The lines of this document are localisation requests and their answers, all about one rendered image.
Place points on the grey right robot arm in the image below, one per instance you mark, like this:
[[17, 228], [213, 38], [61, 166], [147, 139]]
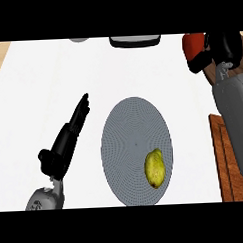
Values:
[[236, 118]]

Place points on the red bowl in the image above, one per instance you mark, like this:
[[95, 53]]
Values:
[[194, 45]]

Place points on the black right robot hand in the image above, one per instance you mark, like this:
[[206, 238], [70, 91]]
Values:
[[225, 47]]

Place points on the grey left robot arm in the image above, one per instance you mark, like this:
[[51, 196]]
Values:
[[46, 198]]

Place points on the grey round object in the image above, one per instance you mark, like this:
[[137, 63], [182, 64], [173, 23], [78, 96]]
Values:
[[79, 39]]

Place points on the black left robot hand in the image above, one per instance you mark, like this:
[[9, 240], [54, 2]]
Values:
[[63, 147]]

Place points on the brown wooden board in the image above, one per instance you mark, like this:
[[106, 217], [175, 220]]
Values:
[[231, 175]]

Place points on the grey oval placemat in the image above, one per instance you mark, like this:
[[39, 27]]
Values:
[[134, 139]]

